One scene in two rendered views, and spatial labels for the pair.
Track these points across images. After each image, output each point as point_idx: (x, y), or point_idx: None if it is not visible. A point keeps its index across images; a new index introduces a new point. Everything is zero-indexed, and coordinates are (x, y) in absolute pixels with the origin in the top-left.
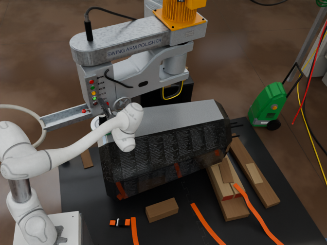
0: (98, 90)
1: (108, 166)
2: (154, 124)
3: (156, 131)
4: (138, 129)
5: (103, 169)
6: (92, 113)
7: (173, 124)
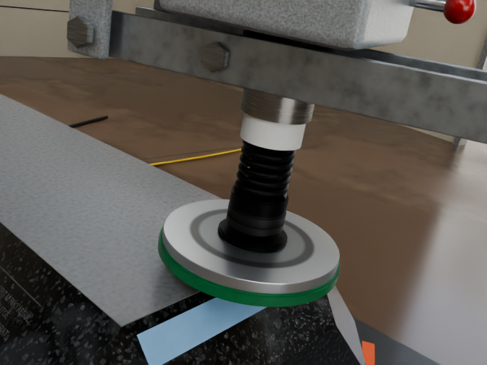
0: None
1: (345, 314)
2: (77, 158)
3: (114, 151)
4: (143, 185)
5: (356, 350)
6: (408, 26)
7: (43, 127)
